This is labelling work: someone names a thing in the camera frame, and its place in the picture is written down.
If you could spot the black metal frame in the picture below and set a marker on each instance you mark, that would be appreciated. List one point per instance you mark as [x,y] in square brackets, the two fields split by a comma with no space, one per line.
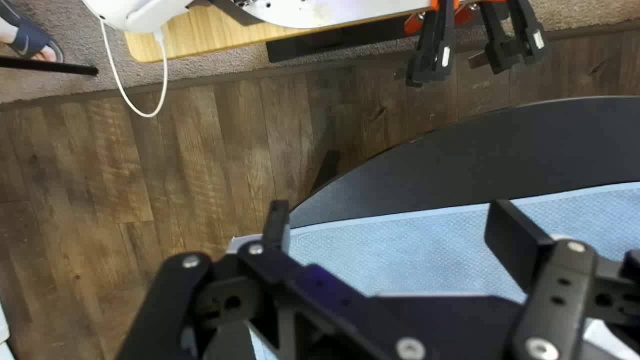
[46,65]

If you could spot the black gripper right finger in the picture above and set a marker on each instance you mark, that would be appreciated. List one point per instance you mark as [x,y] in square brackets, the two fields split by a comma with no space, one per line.
[557,300]

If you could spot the wooden robot stand top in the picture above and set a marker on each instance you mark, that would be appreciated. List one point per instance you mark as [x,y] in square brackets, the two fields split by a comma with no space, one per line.
[192,37]

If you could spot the light blue towel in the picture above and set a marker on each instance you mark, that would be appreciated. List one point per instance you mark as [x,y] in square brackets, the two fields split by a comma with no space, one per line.
[412,246]

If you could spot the round black table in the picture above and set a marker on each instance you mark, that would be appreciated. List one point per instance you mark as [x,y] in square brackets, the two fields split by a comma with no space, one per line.
[506,152]

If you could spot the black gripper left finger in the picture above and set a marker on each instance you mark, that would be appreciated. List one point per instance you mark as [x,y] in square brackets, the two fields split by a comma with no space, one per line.
[201,313]

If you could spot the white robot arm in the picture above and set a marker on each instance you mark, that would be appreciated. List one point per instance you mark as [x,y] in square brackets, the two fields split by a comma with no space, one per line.
[133,13]

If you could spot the dark blue sandal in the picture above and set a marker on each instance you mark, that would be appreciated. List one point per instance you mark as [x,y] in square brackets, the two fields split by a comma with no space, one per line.
[30,41]

